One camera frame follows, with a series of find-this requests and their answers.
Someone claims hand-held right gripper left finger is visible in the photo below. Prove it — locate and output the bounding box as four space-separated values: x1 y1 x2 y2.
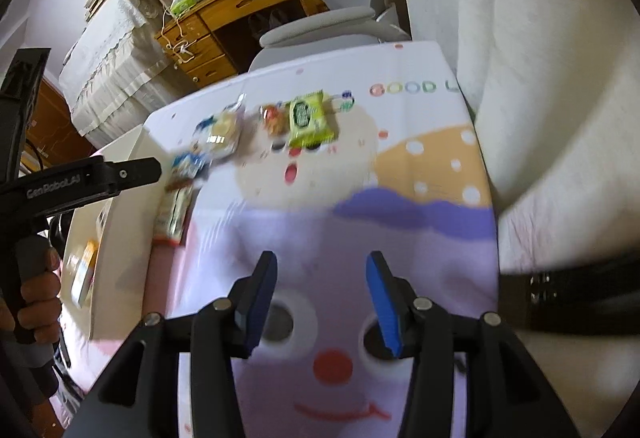
65 251 278 438

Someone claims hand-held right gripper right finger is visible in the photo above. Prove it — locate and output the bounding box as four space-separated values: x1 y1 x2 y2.
365 251 583 438

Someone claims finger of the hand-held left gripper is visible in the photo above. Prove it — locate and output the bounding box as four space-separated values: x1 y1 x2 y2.
102 157 163 191

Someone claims blue white snack packet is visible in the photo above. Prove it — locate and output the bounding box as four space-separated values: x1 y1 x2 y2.
170 149 211 191

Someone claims white plastic storage box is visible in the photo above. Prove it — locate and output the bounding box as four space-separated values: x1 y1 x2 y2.
65 125 151 344

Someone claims white orange snack packet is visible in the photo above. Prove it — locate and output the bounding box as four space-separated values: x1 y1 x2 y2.
70 241 101 309

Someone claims person's left hand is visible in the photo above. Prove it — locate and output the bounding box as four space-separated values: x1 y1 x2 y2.
12 247 63 345

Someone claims clear yellow puff packet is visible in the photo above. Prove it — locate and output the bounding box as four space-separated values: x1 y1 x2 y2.
151 182 197 247

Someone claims brown wooden door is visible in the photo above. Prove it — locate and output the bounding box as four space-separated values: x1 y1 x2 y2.
25 78 96 169

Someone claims white blue bun packet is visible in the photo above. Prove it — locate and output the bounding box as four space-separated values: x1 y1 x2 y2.
200 101 247 159

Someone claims bed with lace cover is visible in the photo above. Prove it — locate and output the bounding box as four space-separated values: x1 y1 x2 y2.
59 0 188 149

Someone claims cartoon printed tablecloth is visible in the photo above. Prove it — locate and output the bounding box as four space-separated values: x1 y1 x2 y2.
90 41 501 438

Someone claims small orange snack packet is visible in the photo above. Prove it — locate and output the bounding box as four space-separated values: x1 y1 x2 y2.
259 102 290 138

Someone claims wooden desk with drawers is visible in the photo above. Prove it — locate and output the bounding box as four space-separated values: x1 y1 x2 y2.
152 0 331 86

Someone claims green snack packet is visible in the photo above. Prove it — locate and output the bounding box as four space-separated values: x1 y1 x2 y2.
287 90 337 150

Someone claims cream floral curtain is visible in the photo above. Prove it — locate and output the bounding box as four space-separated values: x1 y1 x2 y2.
387 0 640 438

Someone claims white charging cable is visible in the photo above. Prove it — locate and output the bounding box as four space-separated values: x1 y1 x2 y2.
160 3 198 66

